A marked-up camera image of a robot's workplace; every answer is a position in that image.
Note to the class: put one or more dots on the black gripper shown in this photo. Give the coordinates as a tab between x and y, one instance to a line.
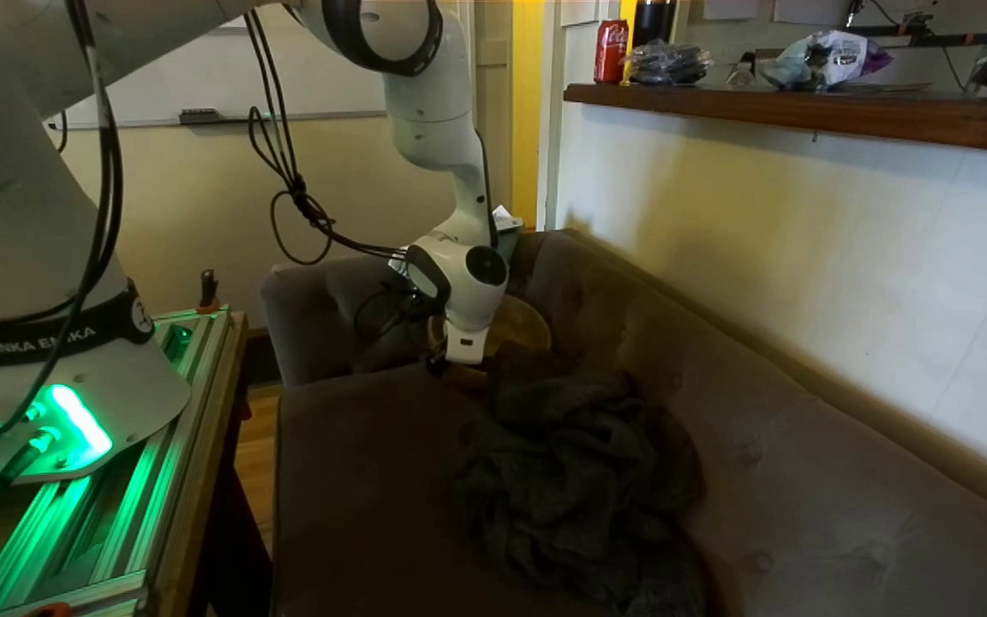
390	332

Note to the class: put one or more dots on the wooden bowl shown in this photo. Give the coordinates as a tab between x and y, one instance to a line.
517	327

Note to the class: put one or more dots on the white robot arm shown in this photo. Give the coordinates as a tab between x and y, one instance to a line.
70	317

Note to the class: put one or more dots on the green lit robot base table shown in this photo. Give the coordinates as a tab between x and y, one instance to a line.
138	518

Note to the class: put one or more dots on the dark brown cloth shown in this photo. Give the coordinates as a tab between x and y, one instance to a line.
583	485

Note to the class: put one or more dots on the beige tufted sofa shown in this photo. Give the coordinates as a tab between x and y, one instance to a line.
807	509

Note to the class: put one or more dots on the red soda can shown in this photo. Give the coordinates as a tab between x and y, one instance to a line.
607	53

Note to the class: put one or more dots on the dark bag on shelf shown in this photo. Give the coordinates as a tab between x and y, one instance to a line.
662	64

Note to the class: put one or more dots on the crumpled plastic bag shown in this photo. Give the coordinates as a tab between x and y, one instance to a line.
822	60

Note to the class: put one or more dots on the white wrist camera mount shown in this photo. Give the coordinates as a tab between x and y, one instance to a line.
462	346

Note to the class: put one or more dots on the wooden wall shelf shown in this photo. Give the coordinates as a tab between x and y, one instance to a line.
894	117

